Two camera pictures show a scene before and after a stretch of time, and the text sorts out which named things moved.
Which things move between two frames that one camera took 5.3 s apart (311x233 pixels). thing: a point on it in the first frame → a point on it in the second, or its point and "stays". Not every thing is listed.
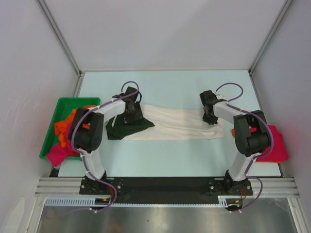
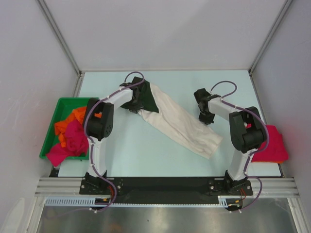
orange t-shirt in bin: (60, 127) stays
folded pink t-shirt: (279, 154) stays
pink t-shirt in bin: (57, 154) stays
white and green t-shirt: (165, 122) → (173, 116)
